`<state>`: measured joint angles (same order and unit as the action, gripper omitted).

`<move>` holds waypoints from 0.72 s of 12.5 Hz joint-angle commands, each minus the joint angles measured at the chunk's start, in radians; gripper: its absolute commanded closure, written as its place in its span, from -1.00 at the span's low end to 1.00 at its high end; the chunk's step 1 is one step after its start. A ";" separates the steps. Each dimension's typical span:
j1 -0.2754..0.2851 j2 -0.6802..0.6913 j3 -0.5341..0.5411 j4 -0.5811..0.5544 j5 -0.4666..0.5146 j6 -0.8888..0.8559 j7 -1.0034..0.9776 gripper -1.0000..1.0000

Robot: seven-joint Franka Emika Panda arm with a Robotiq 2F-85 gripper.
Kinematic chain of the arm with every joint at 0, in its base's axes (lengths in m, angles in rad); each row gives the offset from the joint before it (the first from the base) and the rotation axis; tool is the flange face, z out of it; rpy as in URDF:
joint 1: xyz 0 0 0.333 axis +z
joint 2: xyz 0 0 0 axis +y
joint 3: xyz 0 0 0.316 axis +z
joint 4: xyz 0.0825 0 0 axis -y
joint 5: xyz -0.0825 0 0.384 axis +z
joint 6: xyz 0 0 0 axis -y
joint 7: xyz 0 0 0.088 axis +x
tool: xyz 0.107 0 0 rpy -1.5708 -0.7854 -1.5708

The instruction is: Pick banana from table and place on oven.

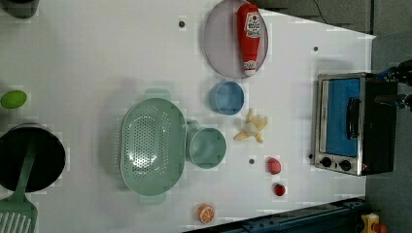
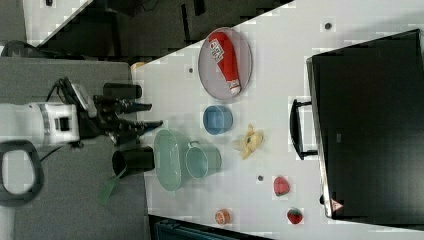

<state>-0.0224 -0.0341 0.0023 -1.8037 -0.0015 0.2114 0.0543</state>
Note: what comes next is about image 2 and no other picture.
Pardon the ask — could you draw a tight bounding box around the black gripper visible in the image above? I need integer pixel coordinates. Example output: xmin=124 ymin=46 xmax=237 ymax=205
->
xmin=77 ymin=95 xmax=163 ymax=146

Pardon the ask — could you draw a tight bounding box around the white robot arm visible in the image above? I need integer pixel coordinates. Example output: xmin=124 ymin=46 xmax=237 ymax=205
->
xmin=1 ymin=102 xmax=82 ymax=207

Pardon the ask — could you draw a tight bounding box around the green oval bowl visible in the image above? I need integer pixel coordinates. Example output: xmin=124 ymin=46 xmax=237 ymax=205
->
xmin=154 ymin=129 xmax=190 ymax=192

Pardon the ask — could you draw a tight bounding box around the green spatula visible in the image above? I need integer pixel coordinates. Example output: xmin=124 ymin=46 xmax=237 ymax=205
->
xmin=98 ymin=168 xmax=127 ymax=205

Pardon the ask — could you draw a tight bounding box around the grey round plate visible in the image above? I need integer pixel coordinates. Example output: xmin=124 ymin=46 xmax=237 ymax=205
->
xmin=198 ymin=27 xmax=252 ymax=100

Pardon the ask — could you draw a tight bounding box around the blue cup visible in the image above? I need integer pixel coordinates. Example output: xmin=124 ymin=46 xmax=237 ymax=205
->
xmin=203 ymin=105 xmax=233 ymax=135

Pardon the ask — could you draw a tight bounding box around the yellow plush banana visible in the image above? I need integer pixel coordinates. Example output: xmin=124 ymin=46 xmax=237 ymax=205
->
xmin=232 ymin=124 xmax=264 ymax=160

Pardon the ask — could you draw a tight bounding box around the red ketchup bottle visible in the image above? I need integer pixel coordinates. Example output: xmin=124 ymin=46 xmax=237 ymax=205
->
xmin=208 ymin=32 xmax=241 ymax=95

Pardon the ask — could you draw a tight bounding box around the black cylinder cup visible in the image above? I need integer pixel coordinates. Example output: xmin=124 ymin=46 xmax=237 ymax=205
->
xmin=103 ymin=83 xmax=142 ymax=99

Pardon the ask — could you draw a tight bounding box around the red toy strawberry upper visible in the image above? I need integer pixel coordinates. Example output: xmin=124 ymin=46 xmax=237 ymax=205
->
xmin=273 ymin=176 xmax=290 ymax=196

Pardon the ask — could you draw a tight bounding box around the green mug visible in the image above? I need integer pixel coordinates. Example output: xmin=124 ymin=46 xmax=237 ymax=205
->
xmin=186 ymin=141 xmax=222 ymax=179

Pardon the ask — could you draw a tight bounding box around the black toaster oven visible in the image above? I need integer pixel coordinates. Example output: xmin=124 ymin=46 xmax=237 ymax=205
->
xmin=307 ymin=29 xmax=424 ymax=230

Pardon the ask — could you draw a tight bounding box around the black utensil holder cup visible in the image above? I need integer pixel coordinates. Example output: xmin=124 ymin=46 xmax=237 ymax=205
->
xmin=112 ymin=146 xmax=155 ymax=178

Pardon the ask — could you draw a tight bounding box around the red toy strawberry lower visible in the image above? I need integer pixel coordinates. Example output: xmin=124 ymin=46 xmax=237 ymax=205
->
xmin=286 ymin=208 xmax=303 ymax=224

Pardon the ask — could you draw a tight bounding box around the red toy strawberry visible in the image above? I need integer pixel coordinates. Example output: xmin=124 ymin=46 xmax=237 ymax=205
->
xmin=286 ymin=208 xmax=303 ymax=224
xmin=273 ymin=176 xmax=290 ymax=196

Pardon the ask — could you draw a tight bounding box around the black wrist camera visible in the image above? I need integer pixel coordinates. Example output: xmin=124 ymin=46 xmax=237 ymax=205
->
xmin=71 ymin=83 xmax=97 ymax=118

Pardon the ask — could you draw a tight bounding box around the dark blue crate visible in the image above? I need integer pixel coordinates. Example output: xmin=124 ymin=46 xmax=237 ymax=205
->
xmin=152 ymin=220 xmax=267 ymax=240

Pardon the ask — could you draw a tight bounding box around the orange toy slice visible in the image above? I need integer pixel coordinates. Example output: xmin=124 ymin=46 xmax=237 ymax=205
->
xmin=215 ymin=209 xmax=231 ymax=225

